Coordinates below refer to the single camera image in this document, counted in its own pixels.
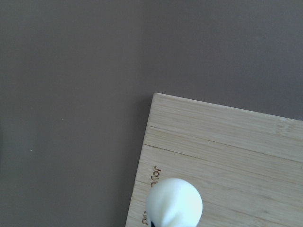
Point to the white steamed bun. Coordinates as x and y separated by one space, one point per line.
174 202

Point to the bamboo cutting board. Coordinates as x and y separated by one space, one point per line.
247 166

